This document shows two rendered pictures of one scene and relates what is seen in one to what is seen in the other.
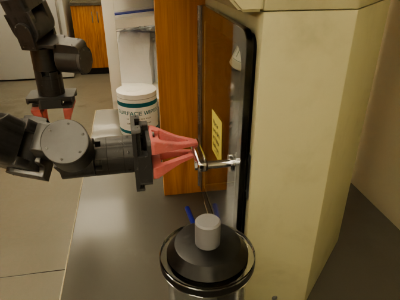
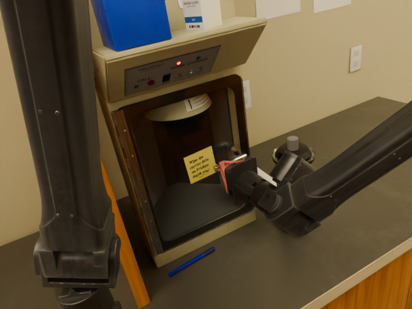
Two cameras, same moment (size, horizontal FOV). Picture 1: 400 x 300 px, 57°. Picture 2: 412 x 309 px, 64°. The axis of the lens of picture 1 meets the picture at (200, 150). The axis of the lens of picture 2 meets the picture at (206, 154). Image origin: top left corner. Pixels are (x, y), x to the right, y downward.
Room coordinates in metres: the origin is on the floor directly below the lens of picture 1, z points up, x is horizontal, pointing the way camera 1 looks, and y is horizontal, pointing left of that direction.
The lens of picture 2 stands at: (0.70, 0.66, 1.59)
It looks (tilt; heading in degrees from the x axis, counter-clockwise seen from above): 28 degrees down; 257
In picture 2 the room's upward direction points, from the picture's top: 10 degrees counter-clockwise
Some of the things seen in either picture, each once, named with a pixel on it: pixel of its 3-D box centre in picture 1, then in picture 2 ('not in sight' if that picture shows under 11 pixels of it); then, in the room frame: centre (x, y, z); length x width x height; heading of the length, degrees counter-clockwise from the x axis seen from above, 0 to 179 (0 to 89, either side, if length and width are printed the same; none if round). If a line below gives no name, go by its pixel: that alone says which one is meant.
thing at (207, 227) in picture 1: (207, 243); (292, 149); (0.32, -0.01, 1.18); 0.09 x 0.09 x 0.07
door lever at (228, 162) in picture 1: (208, 153); (227, 159); (0.49, -0.01, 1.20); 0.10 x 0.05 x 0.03; 10
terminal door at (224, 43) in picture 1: (217, 137); (196, 168); (0.57, -0.03, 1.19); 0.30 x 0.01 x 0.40; 10
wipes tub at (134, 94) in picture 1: (137, 109); not in sight; (1.16, 0.21, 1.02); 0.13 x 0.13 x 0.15
